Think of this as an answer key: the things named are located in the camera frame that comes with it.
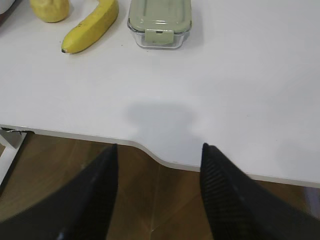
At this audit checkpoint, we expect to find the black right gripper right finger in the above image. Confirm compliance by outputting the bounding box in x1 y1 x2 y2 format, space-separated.
199 143 320 240

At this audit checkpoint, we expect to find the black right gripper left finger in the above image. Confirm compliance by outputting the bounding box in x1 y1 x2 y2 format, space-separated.
0 144 118 240

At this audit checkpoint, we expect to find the yellow banana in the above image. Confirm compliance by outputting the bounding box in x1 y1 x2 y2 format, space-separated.
61 0 119 54

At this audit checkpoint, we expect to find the green lid glass container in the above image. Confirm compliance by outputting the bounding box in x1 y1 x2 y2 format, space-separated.
127 0 192 49

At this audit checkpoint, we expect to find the yellow pear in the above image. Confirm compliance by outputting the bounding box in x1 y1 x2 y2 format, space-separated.
29 0 70 23

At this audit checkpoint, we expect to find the white table leg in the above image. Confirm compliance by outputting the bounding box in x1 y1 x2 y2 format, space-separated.
0 128 27 184

